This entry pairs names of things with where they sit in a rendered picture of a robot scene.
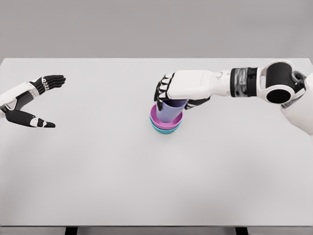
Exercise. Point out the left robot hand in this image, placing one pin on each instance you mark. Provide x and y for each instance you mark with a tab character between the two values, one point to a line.
19	99

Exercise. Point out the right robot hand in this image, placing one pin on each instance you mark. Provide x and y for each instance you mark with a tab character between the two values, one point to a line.
188	83

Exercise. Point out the lavender cup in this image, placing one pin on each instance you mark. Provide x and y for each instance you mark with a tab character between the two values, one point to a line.
169	111

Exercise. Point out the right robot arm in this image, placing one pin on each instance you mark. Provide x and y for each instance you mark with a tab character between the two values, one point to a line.
266	85

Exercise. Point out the pink bowl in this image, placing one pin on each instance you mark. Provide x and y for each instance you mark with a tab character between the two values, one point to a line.
176	123

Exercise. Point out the teal bowl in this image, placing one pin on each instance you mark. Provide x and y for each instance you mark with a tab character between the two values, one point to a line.
166	131

